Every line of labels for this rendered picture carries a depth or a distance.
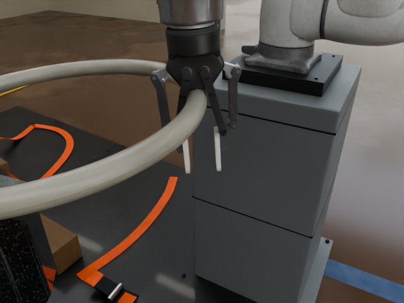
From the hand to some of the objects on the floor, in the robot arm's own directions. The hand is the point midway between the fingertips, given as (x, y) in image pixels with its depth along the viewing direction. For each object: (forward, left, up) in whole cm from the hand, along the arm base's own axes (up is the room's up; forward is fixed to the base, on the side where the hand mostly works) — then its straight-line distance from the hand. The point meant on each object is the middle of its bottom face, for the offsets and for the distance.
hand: (202, 151), depth 58 cm
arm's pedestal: (-56, -3, -84) cm, 101 cm away
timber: (-17, -83, -83) cm, 118 cm away
